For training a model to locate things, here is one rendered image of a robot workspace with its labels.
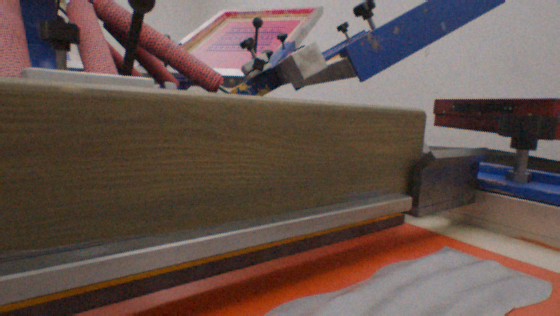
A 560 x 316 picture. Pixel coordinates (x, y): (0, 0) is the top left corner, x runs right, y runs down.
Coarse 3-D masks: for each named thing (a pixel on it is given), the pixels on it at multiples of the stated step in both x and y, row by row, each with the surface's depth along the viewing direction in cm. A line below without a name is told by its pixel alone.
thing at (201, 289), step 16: (176, 288) 20; (192, 288) 20; (208, 288) 20; (112, 304) 18; (128, 304) 18; (144, 304) 18; (160, 304) 18; (176, 304) 18; (192, 304) 18; (208, 304) 18; (224, 304) 19
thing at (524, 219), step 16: (480, 192) 34; (496, 192) 33; (464, 208) 35; (480, 208) 34; (496, 208) 33; (512, 208) 32; (528, 208) 31; (544, 208) 30; (480, 224) 34; (496, 224) 33; (512, 224) 32; (528, 224) 31; (544, 224) 30; (528, 240) 31; (544, 240) 30
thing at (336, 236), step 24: (312, 240) 24; (336, 240) 26; (216, 264) 20; (240, 264) 21; (120, 288) 17; (144, 288) 18; (168, 288) 19; (24, 312) 15; (48, 312) 15; (72, 312) 16
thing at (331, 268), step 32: (288, 256) 25; (320, 256) 25; (352, 256) 26; (384, 256) 26; (416, 256) 26; (480, 256) 27; (224, 288) 20; (256, 288) 20; (288, 288) 21; (320, 288) 21
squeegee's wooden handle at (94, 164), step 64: (0, 128) 12; (64, 128) 14; (128, 128) 15; (192, 128) 17; (256, 128) 19; (320, 128) 22; (384, 128) 26; (0, 192) 13; (64, 192) 14; (128, 192) 15; (192, 192) 17; (256, 192) 20; (320, 192) 23; (384, 192) 27; (0, 256) 13
